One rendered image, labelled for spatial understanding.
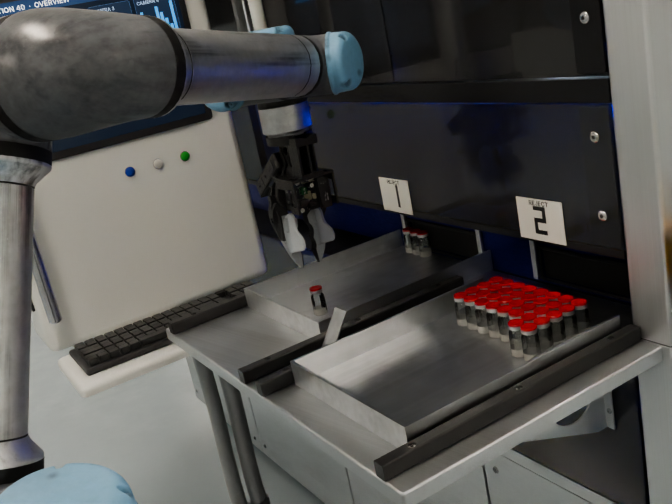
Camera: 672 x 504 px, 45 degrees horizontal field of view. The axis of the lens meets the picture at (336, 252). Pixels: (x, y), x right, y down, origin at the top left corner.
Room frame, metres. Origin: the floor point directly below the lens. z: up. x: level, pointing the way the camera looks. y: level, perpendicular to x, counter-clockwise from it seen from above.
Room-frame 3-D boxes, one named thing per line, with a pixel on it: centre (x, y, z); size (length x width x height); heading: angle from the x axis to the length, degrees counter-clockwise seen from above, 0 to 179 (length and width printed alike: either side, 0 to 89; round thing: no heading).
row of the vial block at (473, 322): (1.00, -0.20, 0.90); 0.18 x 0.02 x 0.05; 28
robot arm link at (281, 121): (1.21, 0.03, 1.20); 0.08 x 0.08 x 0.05
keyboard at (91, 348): (1.51, 0.34, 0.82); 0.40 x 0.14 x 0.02; 118
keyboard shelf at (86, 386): (1.53, 0.35, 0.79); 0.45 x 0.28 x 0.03; 118
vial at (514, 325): (0.94, -0.21, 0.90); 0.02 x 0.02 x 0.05
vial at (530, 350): (0.92, -0.22, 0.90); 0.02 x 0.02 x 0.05
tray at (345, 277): (1.30, -0.04, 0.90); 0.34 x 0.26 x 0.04; 118
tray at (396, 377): (0.96, -0.12, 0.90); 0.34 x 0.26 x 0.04; 118
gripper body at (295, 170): (1.21, 0.03, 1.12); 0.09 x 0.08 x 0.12; 28
